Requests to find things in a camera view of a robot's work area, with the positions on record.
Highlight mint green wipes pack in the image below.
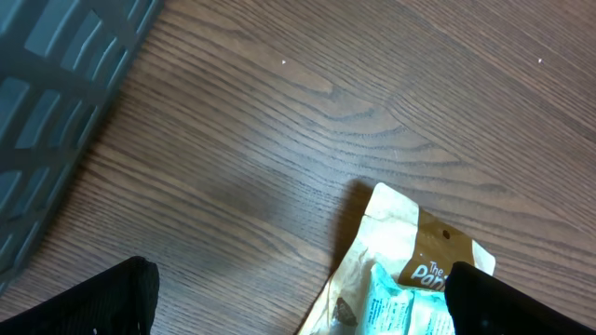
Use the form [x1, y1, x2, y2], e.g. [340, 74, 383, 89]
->
[355, 263, 455, 335]

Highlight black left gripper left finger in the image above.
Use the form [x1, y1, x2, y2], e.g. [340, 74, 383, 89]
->
[1, 256, 159, 335]

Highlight brown patterned snack bag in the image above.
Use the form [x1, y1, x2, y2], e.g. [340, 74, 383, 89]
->
[300, 183, 495, 334]

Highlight dark grey plastic basket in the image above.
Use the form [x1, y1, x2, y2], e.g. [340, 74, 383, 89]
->
[1, 0, 165, 290]

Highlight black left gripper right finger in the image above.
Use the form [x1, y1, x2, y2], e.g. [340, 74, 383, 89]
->
[444, 261, 595, 335]

